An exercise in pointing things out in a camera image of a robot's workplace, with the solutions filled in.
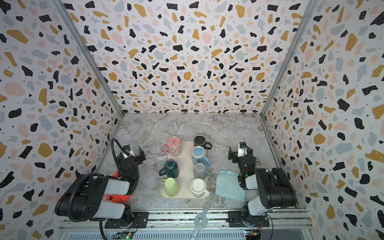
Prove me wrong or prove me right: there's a beige tray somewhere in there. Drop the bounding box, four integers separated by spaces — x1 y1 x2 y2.
160 141 207 200

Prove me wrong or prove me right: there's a white mug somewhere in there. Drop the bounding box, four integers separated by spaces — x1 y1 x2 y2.
190 178 211 199

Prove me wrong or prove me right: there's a light green mug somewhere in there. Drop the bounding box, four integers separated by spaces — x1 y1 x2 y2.
161 178 180 198

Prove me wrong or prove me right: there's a red fish plush toy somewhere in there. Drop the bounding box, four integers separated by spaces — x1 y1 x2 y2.
103 179 131 204

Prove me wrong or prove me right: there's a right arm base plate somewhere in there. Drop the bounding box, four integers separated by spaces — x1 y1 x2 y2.
226 211 270 228

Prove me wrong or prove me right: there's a black mug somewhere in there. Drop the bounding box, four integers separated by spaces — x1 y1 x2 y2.
194 135 213 150

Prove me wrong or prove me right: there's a teal cloth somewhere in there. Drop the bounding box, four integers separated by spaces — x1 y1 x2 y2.
215 169 246 203

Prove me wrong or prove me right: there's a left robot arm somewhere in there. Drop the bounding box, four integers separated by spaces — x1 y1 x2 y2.
55 145 146 228

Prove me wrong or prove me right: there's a dark green mug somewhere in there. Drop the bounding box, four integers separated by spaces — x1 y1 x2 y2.
159 159 180 179

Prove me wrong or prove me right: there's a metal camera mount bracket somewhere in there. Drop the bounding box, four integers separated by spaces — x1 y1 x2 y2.
191 197 214 240

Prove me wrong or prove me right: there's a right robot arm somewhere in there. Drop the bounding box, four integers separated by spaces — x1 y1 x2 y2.
227 142 297 228

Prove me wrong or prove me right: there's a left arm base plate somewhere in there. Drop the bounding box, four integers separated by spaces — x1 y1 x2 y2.
105 212 149 230

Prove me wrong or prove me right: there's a light blue mug yellow inside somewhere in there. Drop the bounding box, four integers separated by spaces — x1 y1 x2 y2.
192 146 211 167

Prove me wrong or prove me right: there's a pink mug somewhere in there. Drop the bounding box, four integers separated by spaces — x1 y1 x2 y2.
161 137 182 157

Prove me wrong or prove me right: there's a grey mug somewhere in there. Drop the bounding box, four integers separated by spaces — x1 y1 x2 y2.
194 163 212 180

